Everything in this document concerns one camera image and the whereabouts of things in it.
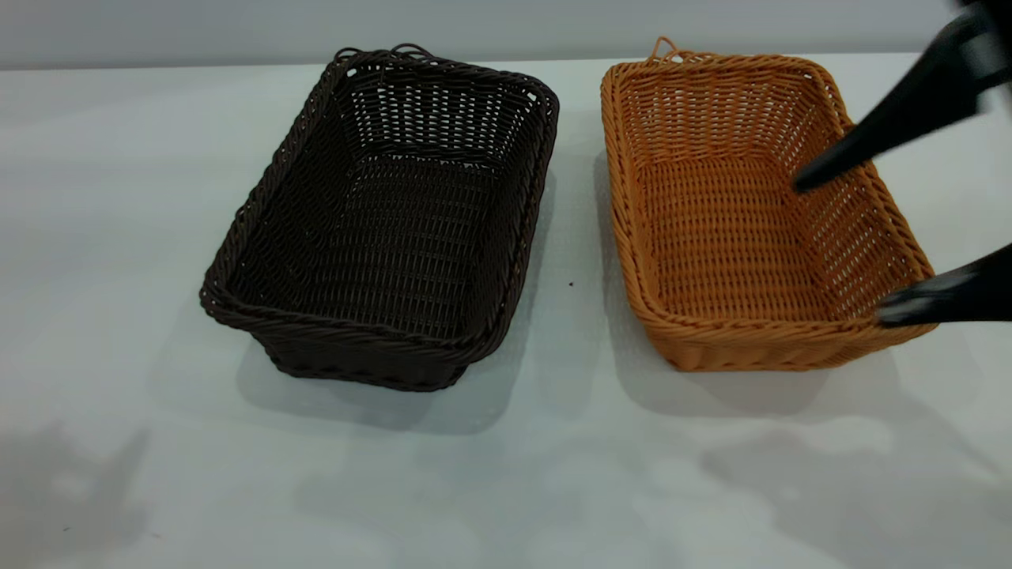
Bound black wicker basket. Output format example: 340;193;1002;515
199;43;561;393

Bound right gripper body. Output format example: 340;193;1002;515
949;0;1012;96

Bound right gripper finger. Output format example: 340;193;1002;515
878;243;1012;327
793;17;991;194

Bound orange wicker basket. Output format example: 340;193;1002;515
599;36;940;372

